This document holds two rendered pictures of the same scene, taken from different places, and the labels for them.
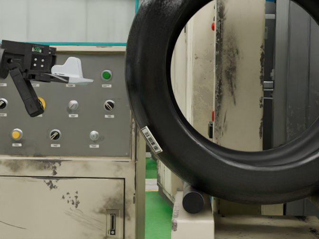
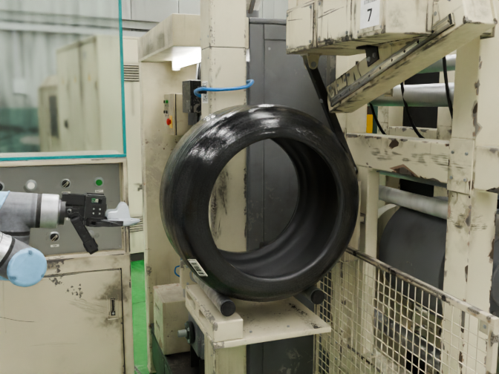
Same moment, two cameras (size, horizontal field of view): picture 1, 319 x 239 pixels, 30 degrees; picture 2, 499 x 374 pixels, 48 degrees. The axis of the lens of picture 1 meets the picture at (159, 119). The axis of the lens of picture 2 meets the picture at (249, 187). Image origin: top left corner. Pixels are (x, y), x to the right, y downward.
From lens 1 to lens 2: 59 cm
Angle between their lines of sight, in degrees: 23
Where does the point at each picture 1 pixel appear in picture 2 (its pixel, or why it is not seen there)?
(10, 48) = (70, 200)
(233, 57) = (224, 178)
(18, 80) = (79, 226)
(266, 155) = (256, 254)
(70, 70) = (122, 215)
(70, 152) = (69, 250)
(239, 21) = not seen: hidden behind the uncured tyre
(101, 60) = (93, 169)
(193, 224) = (229, 323)
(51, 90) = not seen: hidden behind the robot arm
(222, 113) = (217, 221)
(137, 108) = (185, 245)
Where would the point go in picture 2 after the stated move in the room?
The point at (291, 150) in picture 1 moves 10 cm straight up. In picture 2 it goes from (273, 249) to (274, 220)
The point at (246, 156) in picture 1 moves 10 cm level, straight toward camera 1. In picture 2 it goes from (243, 257) to (250, 266)
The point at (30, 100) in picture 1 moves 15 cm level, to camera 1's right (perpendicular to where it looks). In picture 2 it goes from (90, 241) to (145, 236)
